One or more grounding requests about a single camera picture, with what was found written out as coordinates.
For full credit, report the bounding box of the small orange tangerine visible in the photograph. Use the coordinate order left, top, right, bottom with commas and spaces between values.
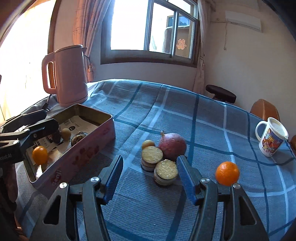
32, 146, 48, 165

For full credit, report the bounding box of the black kettle power plug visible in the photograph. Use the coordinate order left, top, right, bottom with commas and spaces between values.
42, 94, 52, 112

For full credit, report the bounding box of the dark wrinkled passion fruit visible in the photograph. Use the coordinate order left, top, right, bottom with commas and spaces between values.
71, 131, 89, 146

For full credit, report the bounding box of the beige curtain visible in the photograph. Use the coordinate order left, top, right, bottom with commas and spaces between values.
193, 0, 216, 94

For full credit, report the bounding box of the large purple passion fruit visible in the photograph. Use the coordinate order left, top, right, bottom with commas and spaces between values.
158, 130, 187, 161

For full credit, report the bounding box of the white wall air conditioner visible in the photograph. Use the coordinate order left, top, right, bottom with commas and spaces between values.
225, 10, 262, 32

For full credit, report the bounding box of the pink patterned curtain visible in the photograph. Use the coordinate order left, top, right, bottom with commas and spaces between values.
72, 0, 116, 82

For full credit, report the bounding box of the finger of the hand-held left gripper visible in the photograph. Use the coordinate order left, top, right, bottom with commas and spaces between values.
0, 109, 48, 135
14, 118, 60, 153

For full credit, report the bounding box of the round layered pastry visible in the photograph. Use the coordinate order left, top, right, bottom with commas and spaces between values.
154, 159, 178, 187
141, 146, 163, 172

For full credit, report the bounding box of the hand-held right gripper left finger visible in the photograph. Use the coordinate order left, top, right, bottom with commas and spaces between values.
36, 154, 124, 241

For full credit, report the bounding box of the white cartoon print mug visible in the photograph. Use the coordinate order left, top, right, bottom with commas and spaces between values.
255, 117, 289, 157

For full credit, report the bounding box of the air conditioner power cord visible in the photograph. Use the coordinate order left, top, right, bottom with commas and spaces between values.
221, 20, 228, 50

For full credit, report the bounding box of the brown chair back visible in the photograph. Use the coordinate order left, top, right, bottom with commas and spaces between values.
250, 99, 280, 122

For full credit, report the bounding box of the printed paper leaflet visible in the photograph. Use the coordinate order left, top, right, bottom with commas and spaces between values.
26, 116, 102, 167

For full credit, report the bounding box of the blue plaid tablecloth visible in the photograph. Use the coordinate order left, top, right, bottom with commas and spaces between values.
14, 79, 296, 241

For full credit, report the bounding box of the large orange tangerine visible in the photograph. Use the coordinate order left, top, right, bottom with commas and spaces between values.
216, 161, 240, 186

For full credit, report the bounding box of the large bright window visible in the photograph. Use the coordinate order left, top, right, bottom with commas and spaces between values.
0, 0, 62, 121

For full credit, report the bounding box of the pink electric kettle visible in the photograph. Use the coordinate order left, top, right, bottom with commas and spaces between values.
42, 44, 89, 107

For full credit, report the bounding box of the sliding window with brown frame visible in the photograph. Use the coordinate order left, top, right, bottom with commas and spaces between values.
100, 0, 200, 67

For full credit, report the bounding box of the round dark stool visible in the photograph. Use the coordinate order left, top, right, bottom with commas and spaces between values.
205, 85, 237, 104

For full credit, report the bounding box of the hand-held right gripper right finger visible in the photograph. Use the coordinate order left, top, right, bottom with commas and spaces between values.
176, 155, 270, 241

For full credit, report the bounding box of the rectangular metal tin box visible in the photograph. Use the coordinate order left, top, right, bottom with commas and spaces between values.
23, 103, 116, 190

